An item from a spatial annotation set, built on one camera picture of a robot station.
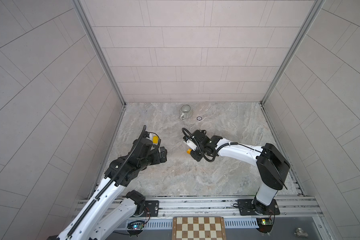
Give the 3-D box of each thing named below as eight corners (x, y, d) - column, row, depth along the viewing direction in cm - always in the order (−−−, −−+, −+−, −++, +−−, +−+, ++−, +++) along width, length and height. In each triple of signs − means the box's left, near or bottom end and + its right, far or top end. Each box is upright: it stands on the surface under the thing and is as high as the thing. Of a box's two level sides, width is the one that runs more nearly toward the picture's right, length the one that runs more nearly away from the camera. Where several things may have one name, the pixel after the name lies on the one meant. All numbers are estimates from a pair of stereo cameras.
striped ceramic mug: (181, 121, 107) (181, 114, 102) (178, 111, 113) (178, 104, 108) (192, 119, 109) (193, 112, 103) (189, 109, 115) (189, 102, 109)
